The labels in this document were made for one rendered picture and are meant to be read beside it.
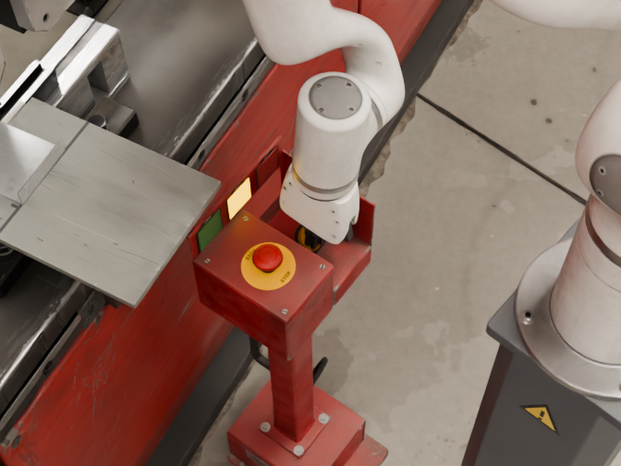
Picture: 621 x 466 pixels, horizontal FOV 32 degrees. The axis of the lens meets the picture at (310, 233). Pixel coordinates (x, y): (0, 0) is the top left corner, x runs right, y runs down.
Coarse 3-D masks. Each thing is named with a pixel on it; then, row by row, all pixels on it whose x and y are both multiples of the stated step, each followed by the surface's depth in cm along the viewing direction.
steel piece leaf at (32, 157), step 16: (0, 128) 125; (16, 128) 125; (0, 144) 124; (16, 144) 124; (32, 144) 123; (48, 144) 123; (0, 160) 122; (16, 160) 122; (32, 160) 122; (48, 160) 121; (0, 176) 121; (16, 176) 121; (32, 176) 119; (0, 192) 120; (16, 192) 120
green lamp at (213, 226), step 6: (216, 216) 139; (210, 222) 138; (216, 222) 140; (204, 228) 138; (210, 228) 139; (216, 228) 141; (198, 234) 137; (204, 234) 139; (210, 234) 140; (216, 234) 142; (204, 240) 140; (210, 240) 141; (204, 246) 141
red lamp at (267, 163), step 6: (276, 150) 144; (270, 156) 144; (276, 156) 145; (264, 162) 143; (270, 162) 144; (276, 162) 146; (258, 168) 142; (264, 168) 144; (270, 168) 146; (258, 174) 143; (264, 174) 145; (270, 174) 147; (258, 180) 144; (264, 180) 146; (258, 186) 146
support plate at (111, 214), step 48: (96, 144) 124; (48, 192) 120; (96, 192) 120; (144, 192) 120; (192, 192) 120; (0, 240) 117; (48, 240) 117; (96, 240) 117; (144, 240) 117; (96, 288) 114; (144, 288) 114
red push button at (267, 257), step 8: (264, 248) 138; (272, 248) 138; (256, 256) 138; (264, 256) 138; (272, 256) 138; (280, 256) 138; (256, 264) 137; (264, 264) 137; (272, 264) 137; (264, 272) 140
